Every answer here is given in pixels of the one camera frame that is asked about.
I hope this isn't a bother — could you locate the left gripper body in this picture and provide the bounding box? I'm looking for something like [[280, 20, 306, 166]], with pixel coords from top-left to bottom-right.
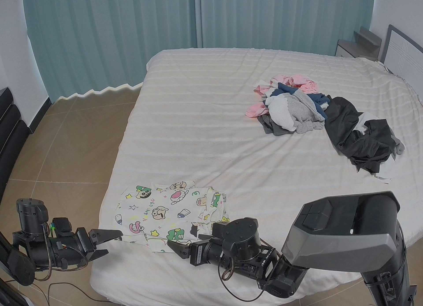
[[49, 227, 98, 269]]

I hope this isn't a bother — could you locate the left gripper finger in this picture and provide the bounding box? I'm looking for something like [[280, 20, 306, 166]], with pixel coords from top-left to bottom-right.
[[88, 229, 124, 246], [85, 249, 109, 263]]

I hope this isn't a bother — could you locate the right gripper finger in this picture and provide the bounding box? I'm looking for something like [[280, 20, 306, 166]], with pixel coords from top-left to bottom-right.
[[167, 239, 193, 259]]

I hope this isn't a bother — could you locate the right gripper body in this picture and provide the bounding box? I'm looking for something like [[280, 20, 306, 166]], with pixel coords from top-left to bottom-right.
[[190, 237, 226, 268]]

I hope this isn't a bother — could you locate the white printed pyjama top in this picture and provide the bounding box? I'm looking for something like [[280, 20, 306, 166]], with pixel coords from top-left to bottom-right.
[[114, 181, 231, 253]]

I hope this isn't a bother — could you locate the pile of clothes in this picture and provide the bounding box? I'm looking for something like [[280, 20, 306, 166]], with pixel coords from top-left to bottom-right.
[[245, 74, 332, 136]]

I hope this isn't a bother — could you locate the bed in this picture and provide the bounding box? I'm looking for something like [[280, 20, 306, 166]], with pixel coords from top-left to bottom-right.
[[90, 24, 423, 302]]

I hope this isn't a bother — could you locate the black and white garment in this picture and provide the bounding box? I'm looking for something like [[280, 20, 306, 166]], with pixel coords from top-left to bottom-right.
[[325, 96, 397, 185]]

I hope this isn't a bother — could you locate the grey garment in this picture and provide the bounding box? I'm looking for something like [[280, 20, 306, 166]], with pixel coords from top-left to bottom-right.
[[390, 134, 406, 156]]

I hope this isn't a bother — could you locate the blue-green curtain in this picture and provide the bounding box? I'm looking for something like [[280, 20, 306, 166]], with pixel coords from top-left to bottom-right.
[[195, 0, 376, 56], [21, 0, 200, 101]]

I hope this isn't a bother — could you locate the grey bedside table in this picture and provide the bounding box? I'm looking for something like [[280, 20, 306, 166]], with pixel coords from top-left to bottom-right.
[[336, 26, 383, 61]]

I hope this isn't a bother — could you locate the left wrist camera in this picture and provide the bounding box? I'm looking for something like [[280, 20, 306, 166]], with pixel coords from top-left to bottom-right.
[[51, 218, 74, 238]]

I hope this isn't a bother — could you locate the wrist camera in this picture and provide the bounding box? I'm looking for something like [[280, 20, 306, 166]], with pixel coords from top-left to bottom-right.
[[51, 218, 74, 238], [211, 220, 231, 240]]

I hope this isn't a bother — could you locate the black cable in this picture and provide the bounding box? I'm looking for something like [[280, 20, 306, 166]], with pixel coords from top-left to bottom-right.
[[0, 278, 110, 306], [216, 258, 266, 302]]

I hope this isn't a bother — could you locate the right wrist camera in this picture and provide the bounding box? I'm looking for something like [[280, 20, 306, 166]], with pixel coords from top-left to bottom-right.
[[211, 220, 231, 240]]

